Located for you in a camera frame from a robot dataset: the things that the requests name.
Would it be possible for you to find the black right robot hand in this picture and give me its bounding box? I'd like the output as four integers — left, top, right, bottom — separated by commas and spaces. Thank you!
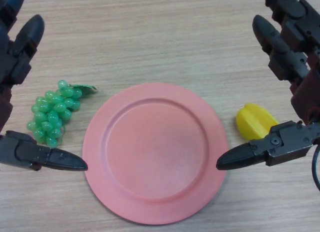
216, 0, 320, 171

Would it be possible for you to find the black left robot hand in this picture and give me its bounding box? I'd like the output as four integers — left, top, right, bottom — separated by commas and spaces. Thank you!
0, 0, 89, 172

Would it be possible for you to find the green grape bunch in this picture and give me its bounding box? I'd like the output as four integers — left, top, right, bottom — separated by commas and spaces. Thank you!
26, 79, 99, 149

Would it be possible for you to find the pink round plate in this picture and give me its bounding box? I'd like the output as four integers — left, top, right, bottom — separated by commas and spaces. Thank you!
82, 83, 230, 219

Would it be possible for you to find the yellow starfruit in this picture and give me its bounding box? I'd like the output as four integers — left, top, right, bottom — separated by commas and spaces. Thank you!
235, 103, 280, 142

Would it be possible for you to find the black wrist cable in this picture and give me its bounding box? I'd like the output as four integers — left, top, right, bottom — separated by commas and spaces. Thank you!
310, 144, 320, 192

